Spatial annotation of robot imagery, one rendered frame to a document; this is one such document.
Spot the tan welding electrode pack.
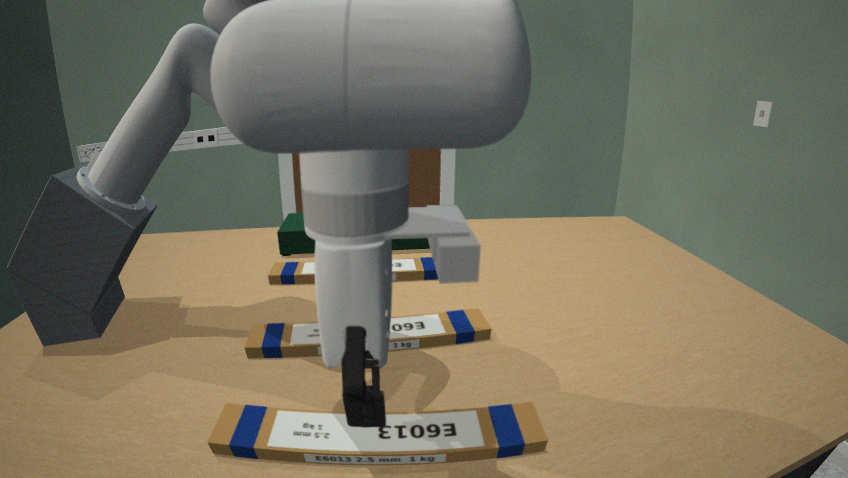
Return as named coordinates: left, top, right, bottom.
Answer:
left=268, top=257, right=438, bottom=285

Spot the tan cardboard pack with blue bands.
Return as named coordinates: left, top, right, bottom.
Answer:
left=207, top=402, right=548, bottom=465

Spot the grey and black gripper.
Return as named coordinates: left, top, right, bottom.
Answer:
left=304, top=219, right=409, bottom=427

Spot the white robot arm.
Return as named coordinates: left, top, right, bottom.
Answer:
left=77, top=0, right=531, bottom=284

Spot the cardboard welding electrode pack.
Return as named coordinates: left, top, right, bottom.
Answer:
left=245, top=308, right=491, bottom=358

